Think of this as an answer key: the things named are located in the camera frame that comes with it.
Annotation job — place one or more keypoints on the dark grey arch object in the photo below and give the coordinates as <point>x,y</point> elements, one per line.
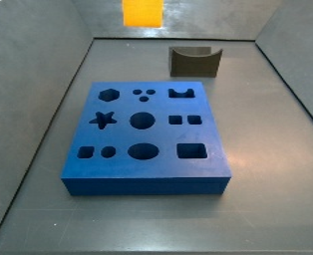
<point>194,61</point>

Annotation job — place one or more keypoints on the blue shape sorter block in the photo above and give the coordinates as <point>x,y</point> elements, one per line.
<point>146,141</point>

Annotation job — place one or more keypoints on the orange panel on wall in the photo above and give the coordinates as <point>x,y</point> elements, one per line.
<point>143,13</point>

